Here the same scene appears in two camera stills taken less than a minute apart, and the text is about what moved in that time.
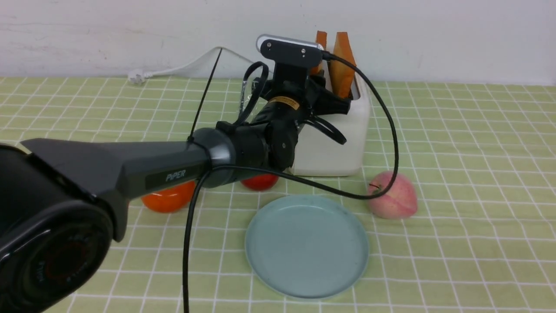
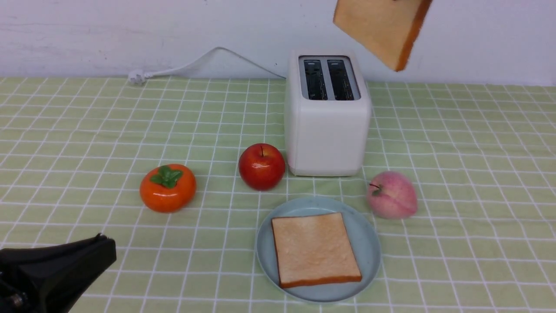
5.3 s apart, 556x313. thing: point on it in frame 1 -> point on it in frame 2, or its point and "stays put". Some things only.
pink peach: (400, 201) stays put
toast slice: (322, 39) -> (314, 249)
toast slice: (342, 75) -> (388, 28)
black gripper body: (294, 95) -> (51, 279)
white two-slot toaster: (319, 154) stays put
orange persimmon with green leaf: (170, 199) stays put
